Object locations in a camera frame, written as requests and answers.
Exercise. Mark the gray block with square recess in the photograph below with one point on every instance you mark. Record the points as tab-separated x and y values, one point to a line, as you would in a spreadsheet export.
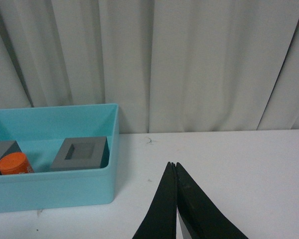
82	153

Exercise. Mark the light blue plastic box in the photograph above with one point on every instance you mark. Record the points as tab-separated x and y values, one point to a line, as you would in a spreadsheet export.
39	132

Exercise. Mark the orange cylinder part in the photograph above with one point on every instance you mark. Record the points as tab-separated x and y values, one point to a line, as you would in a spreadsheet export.
15	163

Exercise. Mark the white pleated curtain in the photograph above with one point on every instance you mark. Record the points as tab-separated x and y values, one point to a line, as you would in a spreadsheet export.
171	65

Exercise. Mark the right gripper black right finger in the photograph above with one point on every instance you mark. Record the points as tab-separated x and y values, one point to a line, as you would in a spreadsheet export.
201	217

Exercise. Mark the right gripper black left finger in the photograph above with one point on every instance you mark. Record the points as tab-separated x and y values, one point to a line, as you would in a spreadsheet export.
160	220

